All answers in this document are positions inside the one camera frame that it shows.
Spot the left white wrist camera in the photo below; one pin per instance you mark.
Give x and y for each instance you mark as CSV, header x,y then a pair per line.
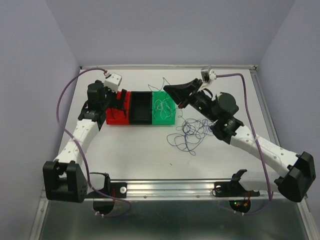
x,y
112,81

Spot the aluminium back rail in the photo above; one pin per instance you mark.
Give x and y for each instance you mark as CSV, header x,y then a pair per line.
x,y
169,66

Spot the red plastic bin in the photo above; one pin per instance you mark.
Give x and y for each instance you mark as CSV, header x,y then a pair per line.
x,y
119,117

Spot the aluminium front rail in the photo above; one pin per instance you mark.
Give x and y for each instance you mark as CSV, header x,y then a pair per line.
x,y
145,190

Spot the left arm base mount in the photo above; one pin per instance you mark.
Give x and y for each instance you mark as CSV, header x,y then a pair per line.
x,y
108,200

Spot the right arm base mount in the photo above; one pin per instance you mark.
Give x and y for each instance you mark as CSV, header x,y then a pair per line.
x,y
233,189

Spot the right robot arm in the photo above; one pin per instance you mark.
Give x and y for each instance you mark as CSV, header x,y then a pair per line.
x,y
284,171

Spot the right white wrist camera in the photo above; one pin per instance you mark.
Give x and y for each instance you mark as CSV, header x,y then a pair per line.
x,y
208,76

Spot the black plastic bin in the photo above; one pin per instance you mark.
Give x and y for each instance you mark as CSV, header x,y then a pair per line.
x,y
140,108

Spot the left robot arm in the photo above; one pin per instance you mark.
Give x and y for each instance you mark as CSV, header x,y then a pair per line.
x,y
67,177

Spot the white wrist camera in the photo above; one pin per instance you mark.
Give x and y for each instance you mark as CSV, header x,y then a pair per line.
x,y
112,81
208,76

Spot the aluminium rail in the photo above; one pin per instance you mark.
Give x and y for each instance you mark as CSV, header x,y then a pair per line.
x,y
169,66
145,190
264,108

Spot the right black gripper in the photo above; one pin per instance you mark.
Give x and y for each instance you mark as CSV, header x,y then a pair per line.
x,y
181,94

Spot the aluminium right side rail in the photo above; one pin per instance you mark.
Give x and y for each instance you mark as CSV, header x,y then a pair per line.
x,y
264,108

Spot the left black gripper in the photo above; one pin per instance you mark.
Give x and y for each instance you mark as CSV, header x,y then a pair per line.
x,y
116,102

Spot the green plastic bin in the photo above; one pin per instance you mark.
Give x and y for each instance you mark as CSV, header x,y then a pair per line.
x,y
163,109

